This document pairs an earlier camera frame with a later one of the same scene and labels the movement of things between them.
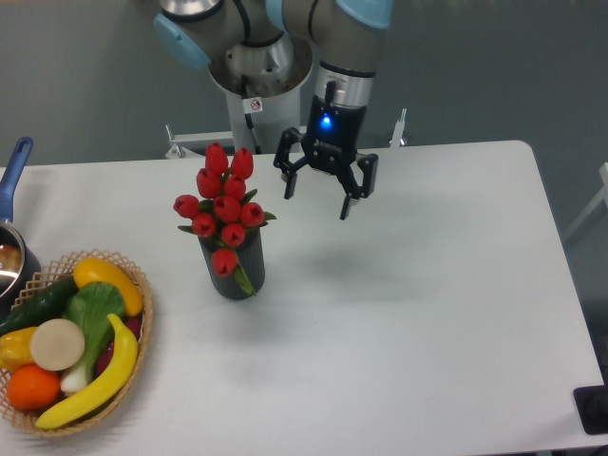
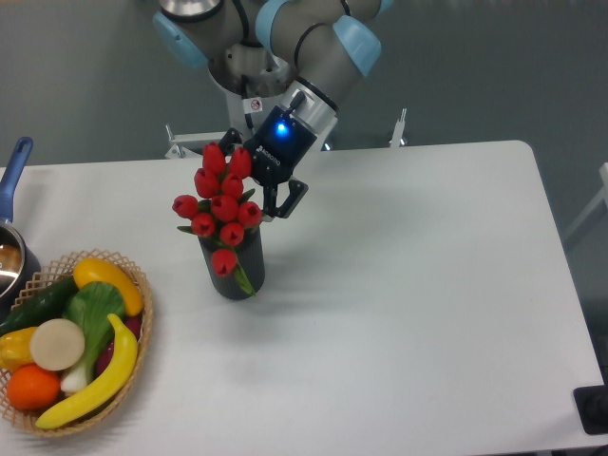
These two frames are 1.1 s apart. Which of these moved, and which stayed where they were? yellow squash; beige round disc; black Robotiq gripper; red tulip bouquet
Moved: black Robotiq gripper
Stayed: yellow squash; beige round disc; red tulip bouquet
